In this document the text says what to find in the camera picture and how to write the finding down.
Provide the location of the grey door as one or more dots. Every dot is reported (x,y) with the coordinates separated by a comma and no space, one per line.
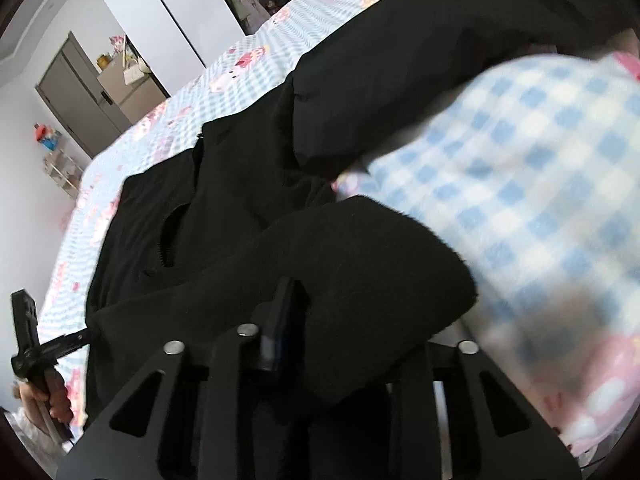
(75,95)

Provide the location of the white wardrobe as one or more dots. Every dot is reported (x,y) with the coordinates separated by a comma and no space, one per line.
(165,15)

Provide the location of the small white shelf rack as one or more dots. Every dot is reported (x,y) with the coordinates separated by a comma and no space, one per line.
(62,172)

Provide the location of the blue checkered cartoon blanket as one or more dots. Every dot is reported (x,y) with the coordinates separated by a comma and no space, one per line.
(525,185)

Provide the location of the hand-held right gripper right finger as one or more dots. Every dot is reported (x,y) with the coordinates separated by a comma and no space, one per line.
(415,410)

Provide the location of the beige cabinet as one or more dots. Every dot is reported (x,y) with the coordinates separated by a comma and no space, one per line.
(135,90)

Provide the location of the black zip jacket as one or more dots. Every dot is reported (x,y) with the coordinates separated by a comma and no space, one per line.
(250,185)

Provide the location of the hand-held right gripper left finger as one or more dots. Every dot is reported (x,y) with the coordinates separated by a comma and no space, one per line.
(285,320)

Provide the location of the person's left hand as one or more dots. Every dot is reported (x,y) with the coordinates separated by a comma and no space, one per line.
(60,400)

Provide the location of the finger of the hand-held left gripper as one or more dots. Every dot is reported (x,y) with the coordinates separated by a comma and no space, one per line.
(67,342)

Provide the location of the red and blue toy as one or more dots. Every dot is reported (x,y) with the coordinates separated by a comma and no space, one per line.
(47,136)

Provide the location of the person's left forearm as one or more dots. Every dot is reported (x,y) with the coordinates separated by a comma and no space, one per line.
(30,435)

